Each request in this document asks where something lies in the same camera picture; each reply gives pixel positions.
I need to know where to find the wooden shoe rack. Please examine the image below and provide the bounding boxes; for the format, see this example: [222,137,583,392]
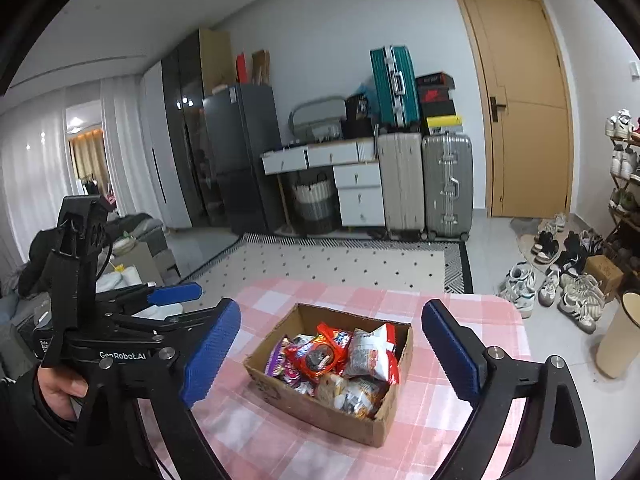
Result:
[605,110,640,282]

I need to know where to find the black bag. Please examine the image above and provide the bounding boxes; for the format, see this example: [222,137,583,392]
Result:
[342,92,376,139]

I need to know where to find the teal suitcase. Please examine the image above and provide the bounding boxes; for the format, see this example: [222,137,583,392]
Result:
[370,46,421,129]

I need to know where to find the person's left forearm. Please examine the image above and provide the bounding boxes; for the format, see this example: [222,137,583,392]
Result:
[0,360,81,466]

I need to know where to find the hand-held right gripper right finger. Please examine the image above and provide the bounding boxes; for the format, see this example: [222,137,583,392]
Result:
[421,299,597,480]

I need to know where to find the brown flat box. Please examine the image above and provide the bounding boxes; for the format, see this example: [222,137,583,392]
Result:
[249,50,271,86]

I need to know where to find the pink checked tablecloth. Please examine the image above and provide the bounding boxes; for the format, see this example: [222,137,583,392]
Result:
[135,277,532,480]

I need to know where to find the woven laundry basket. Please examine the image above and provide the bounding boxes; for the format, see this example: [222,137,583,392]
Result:
[290,172,337,234]

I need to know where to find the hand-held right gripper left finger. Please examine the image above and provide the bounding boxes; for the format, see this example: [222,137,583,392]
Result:
[75,298,242,480]

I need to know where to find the silver suitcase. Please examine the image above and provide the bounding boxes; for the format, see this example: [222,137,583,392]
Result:
[421,132,475,242]

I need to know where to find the white wardrobe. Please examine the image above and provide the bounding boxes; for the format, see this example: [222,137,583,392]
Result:
[138,60,194,229]

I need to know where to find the white snack packet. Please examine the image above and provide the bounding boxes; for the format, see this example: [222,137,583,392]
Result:
[344,329,396,381]

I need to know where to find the grey door mat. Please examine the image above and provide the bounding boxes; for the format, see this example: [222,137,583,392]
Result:
[510,216,567,272]

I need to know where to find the white sheer curtain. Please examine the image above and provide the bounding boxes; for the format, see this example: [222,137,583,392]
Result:
[0,75,166,281]

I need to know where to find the person's left hand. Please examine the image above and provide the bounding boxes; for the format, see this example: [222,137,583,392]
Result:
[36,364,91,423]

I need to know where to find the grey refrigerator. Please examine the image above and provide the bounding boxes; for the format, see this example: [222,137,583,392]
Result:
[202,84,286,235]

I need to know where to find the brown cardboard box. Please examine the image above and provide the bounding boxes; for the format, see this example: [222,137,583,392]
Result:
[243,302,415,448]

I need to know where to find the arched grey mirror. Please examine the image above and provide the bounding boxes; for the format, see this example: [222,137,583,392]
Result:
[288,96,349,144]

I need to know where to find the group of assorted sneakers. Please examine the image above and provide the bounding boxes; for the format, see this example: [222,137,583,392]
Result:
[605,109,640,216]

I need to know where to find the small orange-red snack packet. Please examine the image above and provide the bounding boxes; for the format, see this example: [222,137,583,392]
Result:
[345,377,390,419]

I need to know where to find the beige suitcase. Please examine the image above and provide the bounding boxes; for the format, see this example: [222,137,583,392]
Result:
[375,131,425,241]

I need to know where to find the cream waste bin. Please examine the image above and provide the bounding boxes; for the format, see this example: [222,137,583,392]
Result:
[595,291,640,380]

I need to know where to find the white drawer desk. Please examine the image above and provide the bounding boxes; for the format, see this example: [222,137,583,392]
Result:
[261,137,387,229]

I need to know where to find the tan wooden door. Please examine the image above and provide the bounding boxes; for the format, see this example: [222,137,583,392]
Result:
[452,0,574,220]

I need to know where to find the dotted rug with striped border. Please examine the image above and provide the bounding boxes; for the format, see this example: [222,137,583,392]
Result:
[182,232,475,295]

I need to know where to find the red cookie packet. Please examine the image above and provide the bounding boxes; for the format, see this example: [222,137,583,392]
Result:
[285,335,351,377]
[316,321,357,350]

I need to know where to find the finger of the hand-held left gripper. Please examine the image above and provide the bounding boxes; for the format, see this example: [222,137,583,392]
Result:
[107,304,222,343]
[102,282,204,311]

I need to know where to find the small cardboard box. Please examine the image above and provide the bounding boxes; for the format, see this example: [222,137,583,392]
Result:
[582,255,625,291]

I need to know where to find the dark glass cabinet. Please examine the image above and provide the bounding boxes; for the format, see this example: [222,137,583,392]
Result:
[161,28,236,229]

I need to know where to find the large cardboard sheet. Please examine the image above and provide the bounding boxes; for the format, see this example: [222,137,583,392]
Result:
[199,28,235,99]

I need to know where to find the pile of scattered shoes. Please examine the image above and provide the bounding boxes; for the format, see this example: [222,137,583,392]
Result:
[500,212,609,335]

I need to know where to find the beige curtain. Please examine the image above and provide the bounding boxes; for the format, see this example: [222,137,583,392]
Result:
[69,127,109,189]

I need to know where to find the purple snack packet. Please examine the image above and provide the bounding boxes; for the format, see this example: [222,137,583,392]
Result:
[264,337,302,384]

